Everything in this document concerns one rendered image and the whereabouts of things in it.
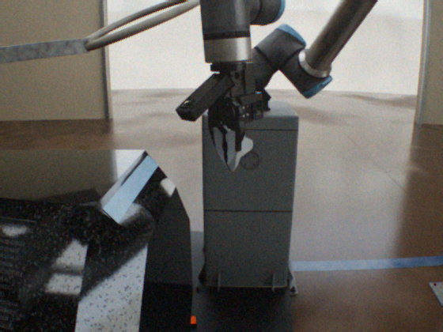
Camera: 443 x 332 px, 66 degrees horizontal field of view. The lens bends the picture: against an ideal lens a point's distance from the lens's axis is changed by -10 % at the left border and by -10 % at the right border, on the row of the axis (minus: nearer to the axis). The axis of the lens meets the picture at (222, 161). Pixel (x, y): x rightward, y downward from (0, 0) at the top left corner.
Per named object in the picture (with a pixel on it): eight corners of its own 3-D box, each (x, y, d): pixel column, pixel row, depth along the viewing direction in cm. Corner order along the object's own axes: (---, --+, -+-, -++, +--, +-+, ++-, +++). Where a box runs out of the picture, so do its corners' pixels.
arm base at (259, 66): (234, 56, 171) (250, 43, 169) (261, 87, 175) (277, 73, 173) (236, 57, 153) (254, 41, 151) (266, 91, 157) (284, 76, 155)
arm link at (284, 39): (258, 51, 171) (285, 27, 168) (282, 77, 168) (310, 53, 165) (252, 41, 156) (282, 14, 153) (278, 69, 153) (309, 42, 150)
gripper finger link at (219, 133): (247, 164, 78) (244, 121, 75) (226, 172, 75) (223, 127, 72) (236, 161, 81) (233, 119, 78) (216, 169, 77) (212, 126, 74)
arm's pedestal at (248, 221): (202, 241, 220) (199, 97, 193) (286, 243, 218) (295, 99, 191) (193, 293, 173) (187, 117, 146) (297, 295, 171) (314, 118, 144)
